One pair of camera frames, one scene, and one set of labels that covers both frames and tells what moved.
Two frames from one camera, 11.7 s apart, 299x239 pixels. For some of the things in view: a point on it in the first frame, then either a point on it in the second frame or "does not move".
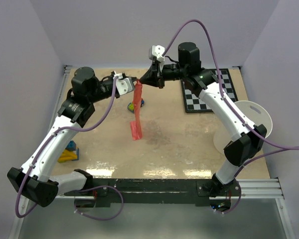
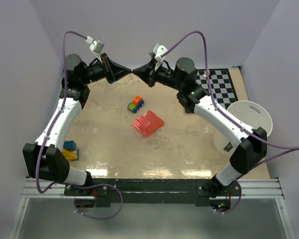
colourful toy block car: x=130 y=105 does not move
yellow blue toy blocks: x=71 y=153 does not move
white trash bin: x=258 y=115 does not move
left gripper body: x=105 y=88 to x=110 y=75
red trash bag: x=136 y=126 to x=148 y=123
